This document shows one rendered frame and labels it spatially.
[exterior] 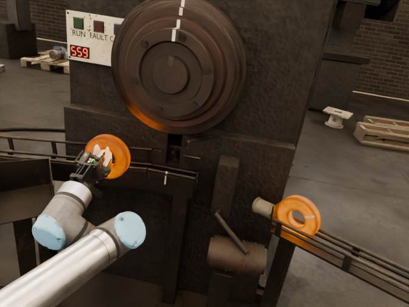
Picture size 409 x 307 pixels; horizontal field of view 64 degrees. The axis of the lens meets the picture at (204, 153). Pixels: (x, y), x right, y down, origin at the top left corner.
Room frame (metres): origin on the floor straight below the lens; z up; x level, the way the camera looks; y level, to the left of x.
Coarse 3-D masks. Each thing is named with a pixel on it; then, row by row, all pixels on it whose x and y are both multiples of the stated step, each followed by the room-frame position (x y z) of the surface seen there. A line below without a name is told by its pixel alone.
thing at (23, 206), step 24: (0, 168) 1.01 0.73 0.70; (24, 168) 1.05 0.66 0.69; (48, 168) 1.09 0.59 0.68; (0, 192) 1.00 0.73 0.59; (24, 192) 1.02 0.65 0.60; (48, 192) 1.03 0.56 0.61; (0, 216) 0.87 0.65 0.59; (24, 216) 0.89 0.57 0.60; (24, 240) 0.93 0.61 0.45; (24, 264) 0.92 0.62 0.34
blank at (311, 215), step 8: (288, 200) 0.99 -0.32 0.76; (296, 200) 0.97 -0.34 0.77; (304, 200) 0.96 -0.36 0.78; (280, 208) 1.00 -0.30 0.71; (288, 208) 0.98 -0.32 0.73; (296, 208) 0.97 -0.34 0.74; (304, 208) 0.95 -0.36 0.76; (312, 208) 0.94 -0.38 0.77; (280, 216) 1.00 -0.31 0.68; (288, 216) 0.99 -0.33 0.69; (304, 216) 0.94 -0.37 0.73; (312, 216) 0.93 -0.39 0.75; (320, 216) 0.94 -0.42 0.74; (288, 224) 0.97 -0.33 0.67; (296, 224) 0.97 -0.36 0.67; (304, 224) 0.94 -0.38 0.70; (312, 224) 0.92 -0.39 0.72; (320, 224) 0.93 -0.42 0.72; (296, 232) 0.95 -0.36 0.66; (312, 232) 0.92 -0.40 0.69
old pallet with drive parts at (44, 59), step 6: (42, 54) 5.57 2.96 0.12; (48, 54) 5.51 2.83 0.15; (24, 60) 5.05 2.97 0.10; (30, 60) 5.03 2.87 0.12; (36, 60) 5.03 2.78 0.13; (42, 60) 5.03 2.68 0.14; (48, 60) 5.08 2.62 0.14; (54, 60) 5.18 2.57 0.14; (60, 60) 5.21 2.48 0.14; (66, 60) 5.28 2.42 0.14; (24, 66) 5.04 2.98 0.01; (42, 66) 5.02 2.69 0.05; (48, 66) 5.02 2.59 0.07; (54, 66) 5.25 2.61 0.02; (60, 66) 5.35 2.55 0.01; (66, 66) 5.00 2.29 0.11; (66, 72) 5.00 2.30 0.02
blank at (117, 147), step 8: (96, 136) 0.99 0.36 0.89; (104, 136) 0.98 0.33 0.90; (112, 136) 0.99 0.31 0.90; (88, 144) 0.98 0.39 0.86; (104, 144) 0.97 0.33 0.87; (112, 144) 0.97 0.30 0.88; (120, 144) 0.97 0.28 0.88; (112, 152) 0.97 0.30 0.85; (120, 152) 0.97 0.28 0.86; (128, 152) 0.98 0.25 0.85; (120, 160) 0.96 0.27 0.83; (128, 160) 0.97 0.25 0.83; (112, 168) 0.97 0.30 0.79; (120, 168) 0.96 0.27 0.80; (112, 176) 0.97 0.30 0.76
